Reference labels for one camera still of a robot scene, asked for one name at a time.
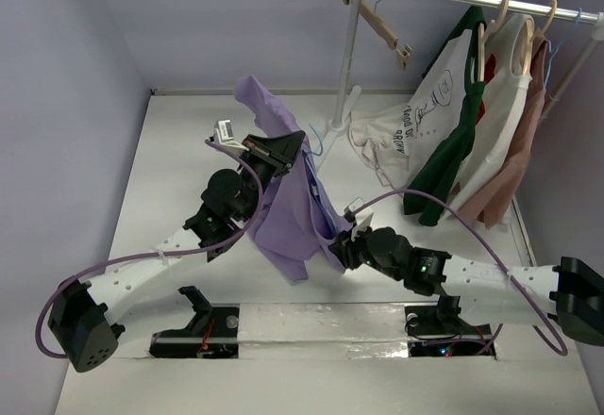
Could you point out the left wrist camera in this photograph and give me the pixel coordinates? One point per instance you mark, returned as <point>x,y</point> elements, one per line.
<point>223,135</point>

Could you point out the white tank top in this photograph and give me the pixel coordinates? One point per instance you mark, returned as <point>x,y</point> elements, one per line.
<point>492,172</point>

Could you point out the purple t shirt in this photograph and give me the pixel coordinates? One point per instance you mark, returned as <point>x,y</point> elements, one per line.
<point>297,219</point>

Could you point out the red garment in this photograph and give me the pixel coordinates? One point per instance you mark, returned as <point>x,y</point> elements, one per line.
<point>489,74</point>

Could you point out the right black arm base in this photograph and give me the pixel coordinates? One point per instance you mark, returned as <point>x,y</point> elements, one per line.
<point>437,330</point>

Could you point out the pink shirt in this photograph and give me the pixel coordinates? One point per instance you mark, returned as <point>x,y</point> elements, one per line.
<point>525,132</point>

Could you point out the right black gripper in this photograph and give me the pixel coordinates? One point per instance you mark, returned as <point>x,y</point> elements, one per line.
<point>344,247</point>

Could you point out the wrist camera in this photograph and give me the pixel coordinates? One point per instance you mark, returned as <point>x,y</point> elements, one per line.
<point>223,135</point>
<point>359,217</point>

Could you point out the wooden hanger right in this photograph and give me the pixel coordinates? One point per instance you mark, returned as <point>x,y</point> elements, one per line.
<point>532,33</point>

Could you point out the dark green t shirt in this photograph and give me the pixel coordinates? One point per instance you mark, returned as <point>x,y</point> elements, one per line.
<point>438,176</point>

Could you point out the cream printed t shirt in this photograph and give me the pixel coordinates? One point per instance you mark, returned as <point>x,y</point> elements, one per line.
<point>398,141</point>

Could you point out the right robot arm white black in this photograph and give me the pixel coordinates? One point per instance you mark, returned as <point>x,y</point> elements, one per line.
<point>570,294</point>

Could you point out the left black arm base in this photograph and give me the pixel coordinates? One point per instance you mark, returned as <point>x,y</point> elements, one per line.
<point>211,333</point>

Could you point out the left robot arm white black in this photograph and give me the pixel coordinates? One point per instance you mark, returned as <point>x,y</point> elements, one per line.
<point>84,314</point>

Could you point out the wooden hanger left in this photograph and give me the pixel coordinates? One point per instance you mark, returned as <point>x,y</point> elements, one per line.
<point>485,31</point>

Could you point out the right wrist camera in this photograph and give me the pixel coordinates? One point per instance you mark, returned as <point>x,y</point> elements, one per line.
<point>359,217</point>

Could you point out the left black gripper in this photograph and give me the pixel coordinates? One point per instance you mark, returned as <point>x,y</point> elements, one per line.
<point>278,153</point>

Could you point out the white clothes rack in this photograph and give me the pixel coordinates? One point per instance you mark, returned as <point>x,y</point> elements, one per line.
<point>347,96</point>

